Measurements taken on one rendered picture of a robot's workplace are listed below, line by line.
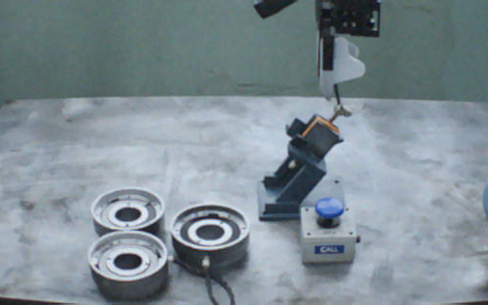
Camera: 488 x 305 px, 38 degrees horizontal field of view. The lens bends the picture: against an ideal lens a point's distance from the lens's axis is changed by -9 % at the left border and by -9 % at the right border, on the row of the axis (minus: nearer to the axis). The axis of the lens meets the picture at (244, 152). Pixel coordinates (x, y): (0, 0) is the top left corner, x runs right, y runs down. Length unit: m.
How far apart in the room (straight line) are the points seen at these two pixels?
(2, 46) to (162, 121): 1.50
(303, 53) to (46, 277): 1.79
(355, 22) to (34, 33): 1.87
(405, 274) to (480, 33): 1.81
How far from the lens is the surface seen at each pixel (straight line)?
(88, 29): 2.67
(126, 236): 1.02
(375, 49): 2.67
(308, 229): 1.01
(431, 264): 1.04
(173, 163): 1.24
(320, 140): 1.08
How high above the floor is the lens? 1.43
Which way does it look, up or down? 30 degrees down
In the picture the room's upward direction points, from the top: straight up
